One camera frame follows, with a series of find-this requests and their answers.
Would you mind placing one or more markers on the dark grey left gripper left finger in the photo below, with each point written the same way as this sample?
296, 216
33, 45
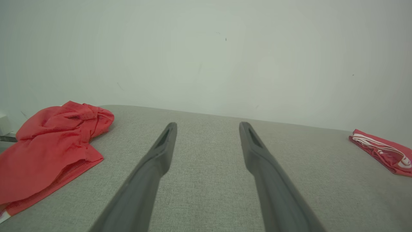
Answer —
138, 193

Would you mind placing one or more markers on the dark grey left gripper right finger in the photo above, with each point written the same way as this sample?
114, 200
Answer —
276, 196

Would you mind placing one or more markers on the red mesh shorts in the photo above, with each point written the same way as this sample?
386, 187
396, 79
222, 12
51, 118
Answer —
48, 151

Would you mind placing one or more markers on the red jersey with white sleeves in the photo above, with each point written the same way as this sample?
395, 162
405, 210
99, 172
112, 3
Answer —
386, 154

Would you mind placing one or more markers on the dark baseboard strip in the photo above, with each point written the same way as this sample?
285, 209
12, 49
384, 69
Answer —
7, 139

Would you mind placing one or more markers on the white wall box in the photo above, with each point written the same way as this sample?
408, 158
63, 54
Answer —
4, 124

